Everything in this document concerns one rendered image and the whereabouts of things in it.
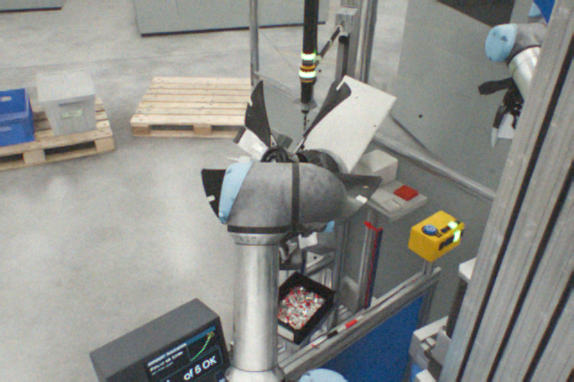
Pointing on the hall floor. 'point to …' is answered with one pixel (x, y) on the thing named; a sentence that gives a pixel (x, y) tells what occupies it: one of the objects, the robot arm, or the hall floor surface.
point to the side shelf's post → (366, 261)
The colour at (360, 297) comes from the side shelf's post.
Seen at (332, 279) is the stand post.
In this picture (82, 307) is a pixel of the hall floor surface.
